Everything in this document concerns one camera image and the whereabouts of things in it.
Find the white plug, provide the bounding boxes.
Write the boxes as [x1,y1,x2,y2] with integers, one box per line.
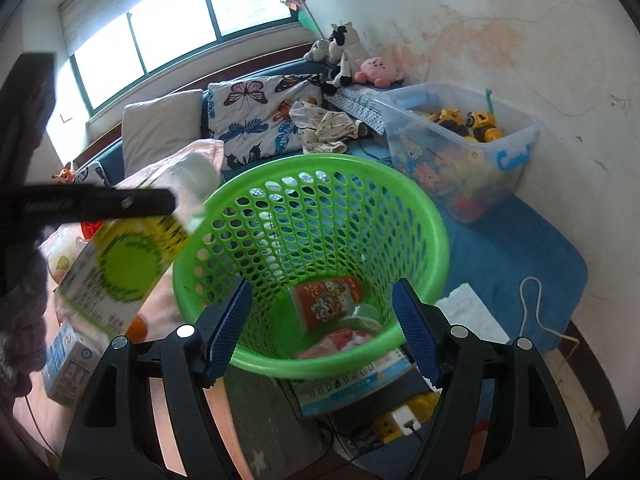
[391,406,423,433]

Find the white tissue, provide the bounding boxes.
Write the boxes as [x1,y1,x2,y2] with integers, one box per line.
[434,282,511,345]

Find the small butterfly cushion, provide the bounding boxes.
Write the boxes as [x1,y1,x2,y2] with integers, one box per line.
[74,161,110,186]

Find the pink blanket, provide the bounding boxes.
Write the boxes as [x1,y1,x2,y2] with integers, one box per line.
[30,139,251,480]

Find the beige pillow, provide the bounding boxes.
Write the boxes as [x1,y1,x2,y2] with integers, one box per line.
[121,89,205,181]

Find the white cord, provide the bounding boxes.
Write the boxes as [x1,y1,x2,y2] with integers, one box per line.
[517,276,581,361]

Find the grey patterned cloth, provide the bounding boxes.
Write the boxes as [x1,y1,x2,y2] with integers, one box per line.
[322,85,401,135]

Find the clear plastic storage box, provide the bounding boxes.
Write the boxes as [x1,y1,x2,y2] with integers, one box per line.
[372,81,542,226]

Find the window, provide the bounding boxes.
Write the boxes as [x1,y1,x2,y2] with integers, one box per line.
[59,0,293,115]

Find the yellow power strip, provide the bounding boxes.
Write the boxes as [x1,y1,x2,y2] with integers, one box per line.
[372,392,441,445]

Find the clear green plastic lid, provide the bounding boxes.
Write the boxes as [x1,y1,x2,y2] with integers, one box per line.
[340,304,383,336]

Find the grey star mat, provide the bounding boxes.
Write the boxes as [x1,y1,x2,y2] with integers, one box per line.
[220,365,331,480]

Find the pink plush toy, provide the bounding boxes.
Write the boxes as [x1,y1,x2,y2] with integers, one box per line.
[354,56,405,87]

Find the patterned beige clothes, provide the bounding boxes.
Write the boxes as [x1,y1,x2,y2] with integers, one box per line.
[290,100,370,155]

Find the crumpled white red wrapper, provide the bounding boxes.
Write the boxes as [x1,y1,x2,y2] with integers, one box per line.
[295,329,373,360]

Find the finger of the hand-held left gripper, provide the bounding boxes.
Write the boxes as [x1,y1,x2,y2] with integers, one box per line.
[22,184,179,222]

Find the blue white packet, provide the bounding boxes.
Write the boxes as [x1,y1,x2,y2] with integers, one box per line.
[290,347,426,418]

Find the red printed snack cup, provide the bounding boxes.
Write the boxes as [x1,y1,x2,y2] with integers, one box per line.
[290,274,365,332]

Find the small milk carton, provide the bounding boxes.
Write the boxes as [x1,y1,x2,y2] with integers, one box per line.
[41,321,103,407]

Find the yellow toy truck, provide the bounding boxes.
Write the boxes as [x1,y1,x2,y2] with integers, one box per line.
[465,110,505,145]
[428,108,471,136]

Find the green plastic basket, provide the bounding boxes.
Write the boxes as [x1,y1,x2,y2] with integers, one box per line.
[171,154,450,380]

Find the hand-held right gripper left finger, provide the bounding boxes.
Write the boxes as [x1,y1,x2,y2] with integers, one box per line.
[59,277,254,480]

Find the green label plastic bottle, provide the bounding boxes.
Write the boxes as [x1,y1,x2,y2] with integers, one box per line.
[54,152,222,339]

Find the grey plush toy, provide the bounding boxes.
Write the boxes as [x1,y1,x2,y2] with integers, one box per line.
[304,38,333,65]

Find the cow plush toy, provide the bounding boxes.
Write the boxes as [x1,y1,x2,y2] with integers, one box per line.
[327,22,369,87]

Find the brown wooden rail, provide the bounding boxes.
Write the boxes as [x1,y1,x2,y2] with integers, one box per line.
[72,41,323,166]

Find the butterfly print pillow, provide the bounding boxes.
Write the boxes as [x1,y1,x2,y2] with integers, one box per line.
[207,74,326,171]

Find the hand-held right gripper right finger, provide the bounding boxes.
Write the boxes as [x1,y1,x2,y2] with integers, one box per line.
[391,277,586,480]

